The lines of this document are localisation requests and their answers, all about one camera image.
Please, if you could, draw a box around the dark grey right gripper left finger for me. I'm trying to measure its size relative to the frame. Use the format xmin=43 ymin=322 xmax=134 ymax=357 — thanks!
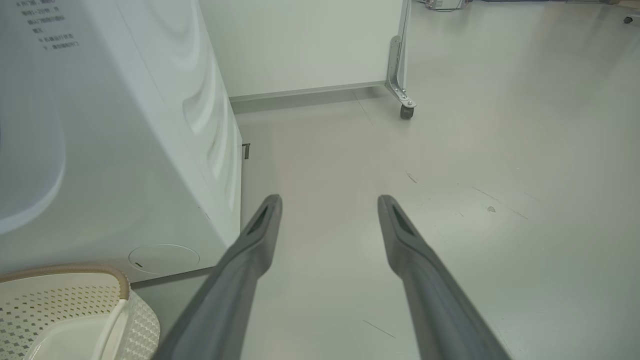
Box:
xmin=152 ymin=194 xmax=284 ymax=360

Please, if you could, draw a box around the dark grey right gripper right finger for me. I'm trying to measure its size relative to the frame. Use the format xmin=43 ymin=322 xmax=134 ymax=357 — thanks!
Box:
xmin=377 ymin=194 xmax=512 ymax=360

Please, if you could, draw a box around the white front-load washing machine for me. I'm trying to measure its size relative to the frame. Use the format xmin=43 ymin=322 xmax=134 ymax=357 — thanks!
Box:
xmin=0 ymin=0 xmax=245 ymax=284

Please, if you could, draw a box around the cream perforated laundry basket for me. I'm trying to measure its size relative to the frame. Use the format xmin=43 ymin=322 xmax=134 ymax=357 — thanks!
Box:
xmin=0 ymin=264 xmax=161 ymax=360

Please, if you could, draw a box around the white partition panel with caster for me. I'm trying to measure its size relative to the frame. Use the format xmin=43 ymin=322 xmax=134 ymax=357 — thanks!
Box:
xmin=198 ymin=0 xmax=417 ymax=120

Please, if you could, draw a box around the small grey box device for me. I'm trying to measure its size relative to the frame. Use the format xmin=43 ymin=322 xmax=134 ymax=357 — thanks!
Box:
xmin=425 ymin=0 xmax=469 ymax=12

